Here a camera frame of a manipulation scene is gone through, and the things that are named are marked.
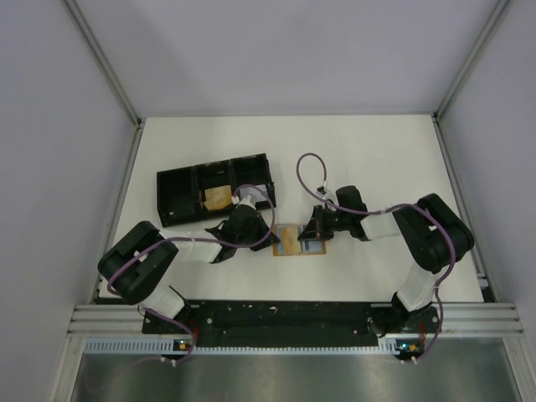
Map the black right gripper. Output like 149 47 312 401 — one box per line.
299 204 352 240

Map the blue credit card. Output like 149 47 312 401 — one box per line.
301 240 323 254

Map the yellow leather card holder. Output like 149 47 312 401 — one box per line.
273 224 327 257

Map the gold credit card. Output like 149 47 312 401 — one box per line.
278 225 302 255

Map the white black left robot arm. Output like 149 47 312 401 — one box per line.
97 204 280 332

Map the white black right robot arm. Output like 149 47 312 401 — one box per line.
298 185 475 336

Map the silver card in tray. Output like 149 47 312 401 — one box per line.
240 184 267 204

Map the orange card in tray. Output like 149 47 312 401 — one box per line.
204 185 233 211

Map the black three-compartment tray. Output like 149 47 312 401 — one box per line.
157 153 276 227

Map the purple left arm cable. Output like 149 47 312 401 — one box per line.
106 183 277 369

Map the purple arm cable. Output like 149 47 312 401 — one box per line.
296 152 457 365
106 183 277 369

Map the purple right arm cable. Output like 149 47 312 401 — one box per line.
296 152 457 365

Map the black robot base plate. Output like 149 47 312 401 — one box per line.
141 297 444 348

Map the aluminium frame post right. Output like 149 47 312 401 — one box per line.
433 0 513 124

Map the aluminium frame post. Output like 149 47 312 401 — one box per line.
433 0 513 124
61 0 142 127

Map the aluminium front frame rail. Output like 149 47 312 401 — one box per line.
67 302 524 338

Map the grey slotted cable duct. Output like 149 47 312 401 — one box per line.
83 338 422 356

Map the aluminium frame post left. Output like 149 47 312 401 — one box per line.
61 0 142 127

